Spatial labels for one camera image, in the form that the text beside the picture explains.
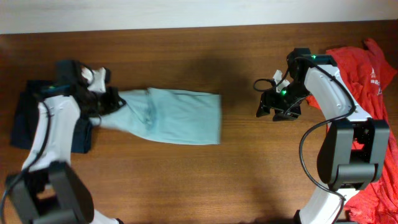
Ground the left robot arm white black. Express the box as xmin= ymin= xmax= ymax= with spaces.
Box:
xmin=3 ymin=86 xmax=122 ymax=223

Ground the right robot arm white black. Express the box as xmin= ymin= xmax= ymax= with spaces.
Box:
xmin=256 ymin=48 xmax=390 ymax=224

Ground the folded black Nike garment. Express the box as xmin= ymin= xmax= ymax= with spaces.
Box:
xmin=10 ymin=80 xmax=93 ymax=154

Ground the red t-shirt with print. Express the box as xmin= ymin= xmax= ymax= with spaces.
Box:
xmin=306 ymin=38 xmax=398 ymax=224

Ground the light blue grey t-shirt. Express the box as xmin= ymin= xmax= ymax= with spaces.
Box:
xmin=90 ymin=88 xmax=222 ymax=145

